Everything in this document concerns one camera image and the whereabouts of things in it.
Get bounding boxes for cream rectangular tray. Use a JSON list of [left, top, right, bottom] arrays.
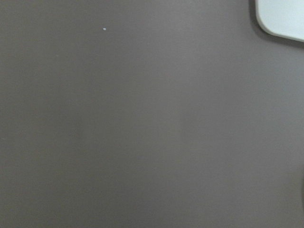
[[255, 0, 304, 42]]

